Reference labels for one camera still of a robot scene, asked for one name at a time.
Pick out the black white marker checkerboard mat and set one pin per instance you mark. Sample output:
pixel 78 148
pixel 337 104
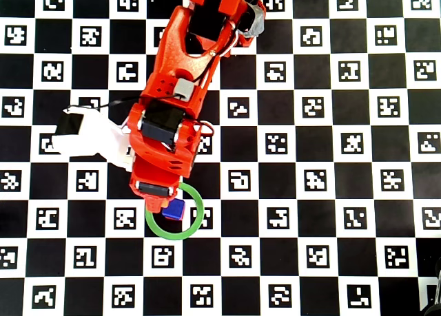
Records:
pixel 48 188

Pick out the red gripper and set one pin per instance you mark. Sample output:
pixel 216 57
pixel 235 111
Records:
pixel 154 188

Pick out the blue cube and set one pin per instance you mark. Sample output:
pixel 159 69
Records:
pixel 175 209

